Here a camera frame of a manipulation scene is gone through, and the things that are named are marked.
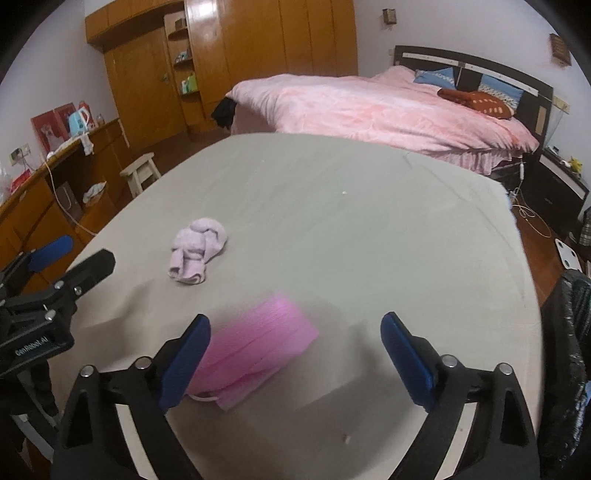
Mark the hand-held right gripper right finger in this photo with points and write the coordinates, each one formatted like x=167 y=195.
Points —
x=408 y=364

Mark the white bathroom scale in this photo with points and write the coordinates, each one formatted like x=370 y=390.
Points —
x=569 y=254

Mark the blue pillow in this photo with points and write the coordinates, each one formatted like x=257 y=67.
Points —
x=436 y=77
x=503 y=90

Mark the small wall lamp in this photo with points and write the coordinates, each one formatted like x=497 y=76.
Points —
x=389 y=16

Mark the pink face mask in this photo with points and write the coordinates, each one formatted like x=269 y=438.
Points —
x=258 y=341

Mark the wooden wardrobe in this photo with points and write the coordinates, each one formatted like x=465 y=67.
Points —
x=277 y=41

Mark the brown dotted pillow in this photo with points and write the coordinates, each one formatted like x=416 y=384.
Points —
x=485 y=102

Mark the yellow plush toy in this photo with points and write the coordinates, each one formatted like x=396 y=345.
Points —
x=575 y=164

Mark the wooden sideboard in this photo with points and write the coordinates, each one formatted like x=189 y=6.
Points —
x=27 y=207

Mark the large woven wall lamp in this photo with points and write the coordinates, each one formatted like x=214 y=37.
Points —
x=559 y=48

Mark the light blue kettle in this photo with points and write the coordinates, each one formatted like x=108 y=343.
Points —
x=79 y=121

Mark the black garment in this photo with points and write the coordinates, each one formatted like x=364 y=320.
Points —
x=225 y=113

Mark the red gift bag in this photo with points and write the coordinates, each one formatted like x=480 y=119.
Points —
x=48 y=129

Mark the lilac rolled towel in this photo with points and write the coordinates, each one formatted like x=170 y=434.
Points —
x=198 y=244

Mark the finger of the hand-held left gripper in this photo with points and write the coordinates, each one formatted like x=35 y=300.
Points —
x=92 y=270
x=51 y=251

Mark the white power adapter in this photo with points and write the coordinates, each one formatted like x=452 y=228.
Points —
x=521 y=170

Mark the black nightstand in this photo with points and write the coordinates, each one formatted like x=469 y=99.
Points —
x=554 y=194

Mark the white wooden stool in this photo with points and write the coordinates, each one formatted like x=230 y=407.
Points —
x=141 y=168

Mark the green bottles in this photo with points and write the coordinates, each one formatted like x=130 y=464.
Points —
x=189 y=84

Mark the pink duvet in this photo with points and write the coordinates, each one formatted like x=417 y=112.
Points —
x=346 y=110

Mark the black trash bin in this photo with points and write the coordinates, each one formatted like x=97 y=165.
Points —
x=568 y=346

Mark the wall socket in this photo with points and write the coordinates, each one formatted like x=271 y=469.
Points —
x=561 y=102

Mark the grey table cover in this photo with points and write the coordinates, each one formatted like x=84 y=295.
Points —
x=346 y=254

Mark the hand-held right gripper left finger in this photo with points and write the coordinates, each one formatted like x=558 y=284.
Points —
x=184 y=364

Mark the white crumpled cloth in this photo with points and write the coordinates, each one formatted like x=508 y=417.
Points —
x=94 y=193

